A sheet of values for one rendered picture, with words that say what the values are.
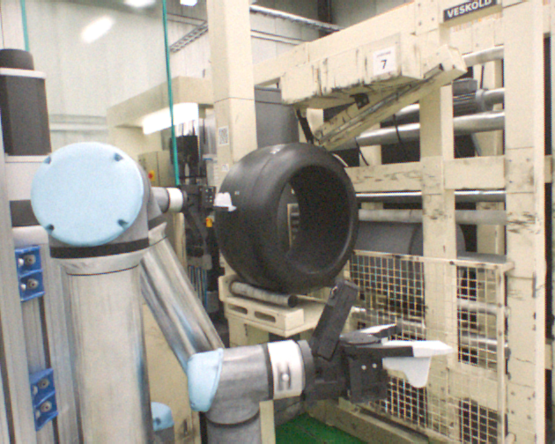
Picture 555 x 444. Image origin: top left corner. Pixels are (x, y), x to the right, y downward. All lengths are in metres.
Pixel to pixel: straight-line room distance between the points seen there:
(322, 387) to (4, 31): 10.67
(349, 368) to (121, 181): 0.38
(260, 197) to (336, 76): 0.60
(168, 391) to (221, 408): 1.45
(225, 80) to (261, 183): 0.57
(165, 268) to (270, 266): 0.79
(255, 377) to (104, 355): 0.19
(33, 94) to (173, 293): 0.46
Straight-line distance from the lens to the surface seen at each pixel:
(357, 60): 1.69
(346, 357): 0.64
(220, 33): 1.90
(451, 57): 1.64
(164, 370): 2.01
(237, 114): 1.81
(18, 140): 0.91
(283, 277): 1.47
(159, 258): 0.68
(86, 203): 0.52
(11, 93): 0.92
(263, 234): 1.40
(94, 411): 0.61
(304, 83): 1.86
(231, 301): 1.72
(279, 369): 0.61
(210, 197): 1.38
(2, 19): 11.08
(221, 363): 0.60
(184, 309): 0.69
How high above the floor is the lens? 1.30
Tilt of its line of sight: 5 degrees down
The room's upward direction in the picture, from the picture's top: 3 degrees counter-clockwise
